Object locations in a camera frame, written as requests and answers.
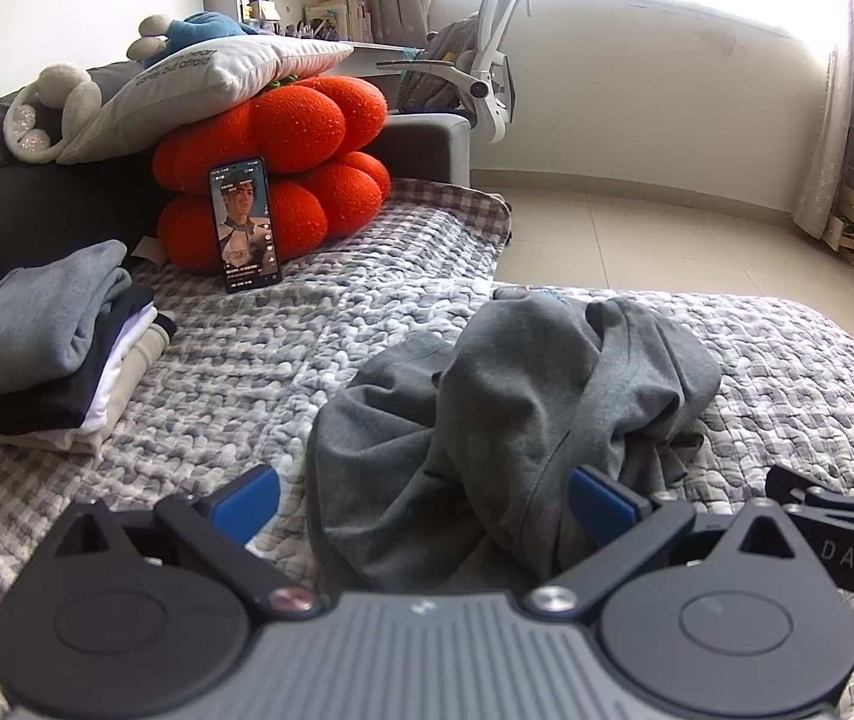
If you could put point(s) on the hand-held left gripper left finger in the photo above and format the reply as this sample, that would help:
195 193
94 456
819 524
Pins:
243 502

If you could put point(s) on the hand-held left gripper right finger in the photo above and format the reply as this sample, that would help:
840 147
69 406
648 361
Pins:
599 502

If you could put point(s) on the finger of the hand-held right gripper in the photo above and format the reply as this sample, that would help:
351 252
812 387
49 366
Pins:
847 506

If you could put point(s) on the grey t-shirt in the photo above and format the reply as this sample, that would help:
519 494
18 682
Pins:
487 405

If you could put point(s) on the grey quilted checked blanket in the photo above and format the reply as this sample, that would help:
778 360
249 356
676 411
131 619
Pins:
247 360

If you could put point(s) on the folded beige garment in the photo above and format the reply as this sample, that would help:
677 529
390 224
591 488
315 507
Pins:
138 371

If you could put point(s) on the folded white garment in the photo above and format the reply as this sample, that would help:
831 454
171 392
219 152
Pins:
123 360

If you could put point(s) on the folded dark garment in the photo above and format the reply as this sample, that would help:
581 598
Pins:
45 405

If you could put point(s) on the black smartphone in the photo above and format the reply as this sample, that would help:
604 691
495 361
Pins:
243 225

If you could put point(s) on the orange knotted ball cushion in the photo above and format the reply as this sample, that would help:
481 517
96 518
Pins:
292 120

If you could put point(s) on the white printed pillow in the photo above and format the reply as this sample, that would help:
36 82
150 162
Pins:
194 82

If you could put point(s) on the white office chair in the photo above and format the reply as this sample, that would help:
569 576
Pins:
498 90

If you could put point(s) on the beige plush toy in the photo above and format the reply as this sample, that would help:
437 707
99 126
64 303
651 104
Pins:
60 86

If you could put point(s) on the blue plush toy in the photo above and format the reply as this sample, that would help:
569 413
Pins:
206 26

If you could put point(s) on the grey backpack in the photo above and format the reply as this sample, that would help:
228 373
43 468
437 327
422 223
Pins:
449 45

